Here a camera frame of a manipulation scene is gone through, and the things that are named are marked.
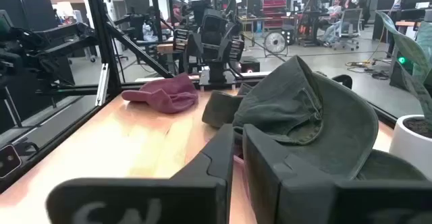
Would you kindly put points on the black table-level camera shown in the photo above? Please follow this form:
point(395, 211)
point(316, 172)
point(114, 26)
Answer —
point(9, 161)

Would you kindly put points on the black neighbouring robot rig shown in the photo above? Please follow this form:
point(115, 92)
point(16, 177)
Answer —
point(60, 38)

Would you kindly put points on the grey office chair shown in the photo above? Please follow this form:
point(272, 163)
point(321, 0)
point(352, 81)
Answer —
point(351, 23)

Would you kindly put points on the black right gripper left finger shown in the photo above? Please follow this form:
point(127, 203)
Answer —
point(152, 200)

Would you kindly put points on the green snake plant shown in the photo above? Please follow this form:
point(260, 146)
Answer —
point(408, 48)

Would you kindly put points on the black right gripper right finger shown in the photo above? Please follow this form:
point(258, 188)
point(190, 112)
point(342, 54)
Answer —
point(303, 200)

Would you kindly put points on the round floor fan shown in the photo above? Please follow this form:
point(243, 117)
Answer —
point(275, 42)

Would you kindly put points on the white plant pot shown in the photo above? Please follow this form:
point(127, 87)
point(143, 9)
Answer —
point(405, 149)

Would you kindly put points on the silver frame bracket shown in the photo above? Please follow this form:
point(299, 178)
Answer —
point(102, 85)

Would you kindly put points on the maroon baseball cap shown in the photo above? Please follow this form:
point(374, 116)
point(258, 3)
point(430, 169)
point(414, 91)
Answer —
point(165, 97)

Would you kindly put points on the dark green baseball cap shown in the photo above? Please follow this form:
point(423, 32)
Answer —
point(219, 109)
point(388, 166)
point(280, 109)

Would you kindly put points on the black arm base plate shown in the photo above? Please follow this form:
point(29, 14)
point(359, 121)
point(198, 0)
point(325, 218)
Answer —
point(206, 83)

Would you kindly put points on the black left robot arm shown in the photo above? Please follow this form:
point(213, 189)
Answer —
point(216, 68)

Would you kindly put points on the red tool cabinet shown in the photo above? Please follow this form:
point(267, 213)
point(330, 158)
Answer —
point(274, 8)

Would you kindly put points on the black aluminium table frame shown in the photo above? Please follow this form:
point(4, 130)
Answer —
point(101, 31)

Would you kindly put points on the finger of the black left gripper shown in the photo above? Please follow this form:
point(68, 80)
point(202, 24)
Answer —
point(229, 47)
point(196, 50)

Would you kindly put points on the black box with red light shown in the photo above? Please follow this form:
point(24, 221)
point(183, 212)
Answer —
point(249, 63)

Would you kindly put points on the dark box with green light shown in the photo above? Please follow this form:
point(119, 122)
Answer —
point(400, 65)

